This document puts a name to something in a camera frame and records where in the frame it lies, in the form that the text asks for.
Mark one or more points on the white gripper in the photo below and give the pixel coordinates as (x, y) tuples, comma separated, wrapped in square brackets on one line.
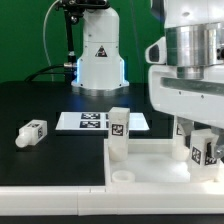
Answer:
[(198, 100)]

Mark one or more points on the white square table top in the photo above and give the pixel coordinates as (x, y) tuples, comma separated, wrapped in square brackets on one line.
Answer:
[(152, 161)]

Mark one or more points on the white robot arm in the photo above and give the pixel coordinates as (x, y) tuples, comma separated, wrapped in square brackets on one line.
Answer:
[(186, 77)]

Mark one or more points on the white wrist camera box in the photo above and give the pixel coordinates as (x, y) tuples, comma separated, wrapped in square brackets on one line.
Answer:
[(157, 52)]

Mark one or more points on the white front obstacle wall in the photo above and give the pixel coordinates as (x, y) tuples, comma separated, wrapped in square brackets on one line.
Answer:
[(117, 200)]

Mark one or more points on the white marker base plate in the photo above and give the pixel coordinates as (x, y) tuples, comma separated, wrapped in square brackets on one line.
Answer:
[(74, 121)]

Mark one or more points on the black camera stand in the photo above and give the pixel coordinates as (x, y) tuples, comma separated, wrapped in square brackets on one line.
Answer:
[(73, 12)]

